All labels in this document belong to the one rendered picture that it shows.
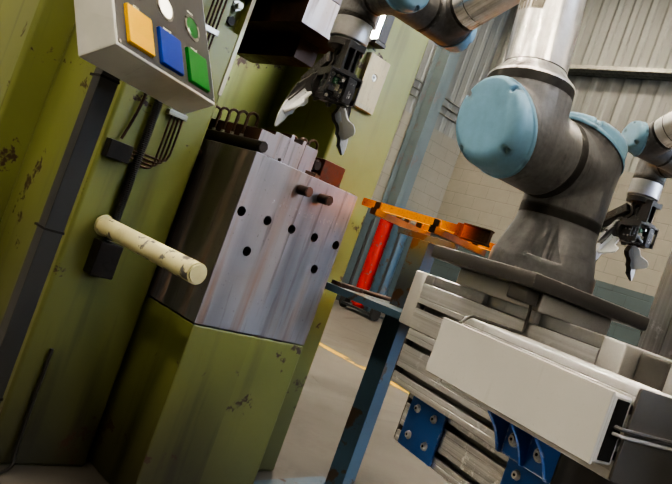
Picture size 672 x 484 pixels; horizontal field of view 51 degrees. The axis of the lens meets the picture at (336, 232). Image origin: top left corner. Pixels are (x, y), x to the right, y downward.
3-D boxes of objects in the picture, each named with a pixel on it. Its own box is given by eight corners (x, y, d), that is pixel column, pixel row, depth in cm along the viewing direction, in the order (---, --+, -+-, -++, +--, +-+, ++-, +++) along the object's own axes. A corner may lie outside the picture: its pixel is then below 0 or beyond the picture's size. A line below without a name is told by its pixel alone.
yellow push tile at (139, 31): (156, 57, 127) (152, 19, 129) (131, 40, 120) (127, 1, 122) (147, 59, 128) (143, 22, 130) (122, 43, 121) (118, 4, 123)
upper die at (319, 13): (352, 55, 191) (364, 23, 191) (301, 21, 177) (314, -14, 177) (263, 50, 221) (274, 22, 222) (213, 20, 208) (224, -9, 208)
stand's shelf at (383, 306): (472, 339, 213) (475, 333, 213) (404, 322, 182) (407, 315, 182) (396, 308, 232) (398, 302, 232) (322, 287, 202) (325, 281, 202)
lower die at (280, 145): (308, 177, 191) (319, 148, 191) (253, 152, 177) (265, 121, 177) (225, 154, 221) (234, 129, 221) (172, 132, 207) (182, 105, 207)
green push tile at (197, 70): (210, 92, 146) (206, 59, 148) (192, 80, 139) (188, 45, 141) (203, 94, 147) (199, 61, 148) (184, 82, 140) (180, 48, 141)
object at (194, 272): (204, 289, 139) (213, 264, 139) (182, 284, 135) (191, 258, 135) (110, 238, 170) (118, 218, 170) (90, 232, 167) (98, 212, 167)
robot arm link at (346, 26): (329, 16, 135) (364, 35, 139) (321, 39, 135) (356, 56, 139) (347, 11, 128) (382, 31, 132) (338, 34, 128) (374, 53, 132)
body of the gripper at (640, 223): (632, 243, 168) (649, 196, 168) (604, 237, 176) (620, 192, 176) (652, 252, 172) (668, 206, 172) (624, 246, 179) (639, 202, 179)
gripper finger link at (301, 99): (276, 112, 126) (316, 85, 128) (265, 112, 131) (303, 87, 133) (285, 127, 127) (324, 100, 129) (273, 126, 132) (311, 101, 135)
